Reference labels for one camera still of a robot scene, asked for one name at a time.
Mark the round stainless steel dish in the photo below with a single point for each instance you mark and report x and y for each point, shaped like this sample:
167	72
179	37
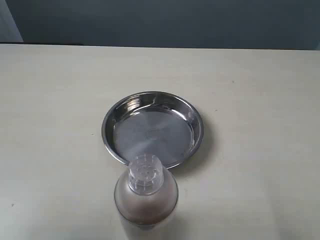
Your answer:
152	122

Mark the clear plastic shaker bottle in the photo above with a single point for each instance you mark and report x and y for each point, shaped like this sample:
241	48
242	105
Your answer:
146	197

